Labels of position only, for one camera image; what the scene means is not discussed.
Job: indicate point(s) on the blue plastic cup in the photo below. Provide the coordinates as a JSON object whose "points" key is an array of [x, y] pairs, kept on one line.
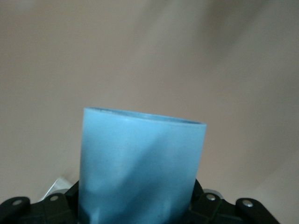
{"points": [[140, 168]]}

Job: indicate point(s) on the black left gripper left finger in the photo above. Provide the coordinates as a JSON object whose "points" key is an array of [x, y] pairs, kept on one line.
{"points": [[35, 212]]}

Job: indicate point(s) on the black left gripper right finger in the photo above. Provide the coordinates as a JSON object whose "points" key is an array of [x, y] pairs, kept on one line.
{"points": [[222, 212]]}

